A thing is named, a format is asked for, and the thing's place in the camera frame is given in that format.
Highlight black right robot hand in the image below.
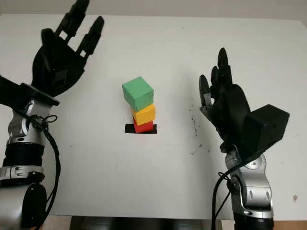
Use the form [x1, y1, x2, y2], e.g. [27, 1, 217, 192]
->
[199, 47, 251, 145]

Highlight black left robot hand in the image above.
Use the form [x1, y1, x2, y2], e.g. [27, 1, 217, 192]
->
[31, 0, 105, 98]

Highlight green cube block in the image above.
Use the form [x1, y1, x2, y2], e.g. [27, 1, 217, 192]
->
[122, 76, 154, 112]

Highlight yellow cube block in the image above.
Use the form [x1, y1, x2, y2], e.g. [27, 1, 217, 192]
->
[131, 104, 156, 127]

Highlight red cube block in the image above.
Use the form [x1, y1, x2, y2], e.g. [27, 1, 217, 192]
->
[133, 119, 154, 134]

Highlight black tape strip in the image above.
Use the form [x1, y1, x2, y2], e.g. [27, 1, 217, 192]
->
[125, 124, 158, 134]

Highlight dark grey robot torso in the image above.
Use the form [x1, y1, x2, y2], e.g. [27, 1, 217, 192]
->
[69, 215, 223, 230]

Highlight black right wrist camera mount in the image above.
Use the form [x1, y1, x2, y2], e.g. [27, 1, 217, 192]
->
[220, 104, 290, 166]

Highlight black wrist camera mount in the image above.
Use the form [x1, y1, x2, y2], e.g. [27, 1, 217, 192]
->
[0, 75, 60, 114]
[220, 104, 290, 166]

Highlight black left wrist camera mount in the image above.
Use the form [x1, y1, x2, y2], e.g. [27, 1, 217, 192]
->
[0, 75, 60, 114]

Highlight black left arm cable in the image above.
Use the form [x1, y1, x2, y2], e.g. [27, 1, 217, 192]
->
[14, 107, 62, 228]

